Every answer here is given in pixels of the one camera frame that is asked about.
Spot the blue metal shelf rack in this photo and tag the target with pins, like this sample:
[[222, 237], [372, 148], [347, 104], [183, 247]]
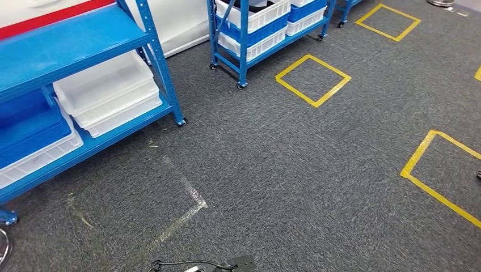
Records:
[[56, 49]]

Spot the blue rack on casters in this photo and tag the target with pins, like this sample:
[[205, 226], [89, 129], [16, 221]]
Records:
[[344, 11], [242, 45]]

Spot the white car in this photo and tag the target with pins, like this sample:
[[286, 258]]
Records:
[[180, 22]]

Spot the black parts in crate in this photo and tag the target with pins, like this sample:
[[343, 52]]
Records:
[[255, 4]]

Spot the yellow floor tape square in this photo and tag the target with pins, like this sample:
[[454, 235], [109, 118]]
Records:
[[417, 153], [478, 74]]

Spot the red barrier belt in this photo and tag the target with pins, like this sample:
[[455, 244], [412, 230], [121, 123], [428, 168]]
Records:
[[37, 22]]

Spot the chrome stanchion base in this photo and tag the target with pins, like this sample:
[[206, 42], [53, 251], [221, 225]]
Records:
[[439, 3]]

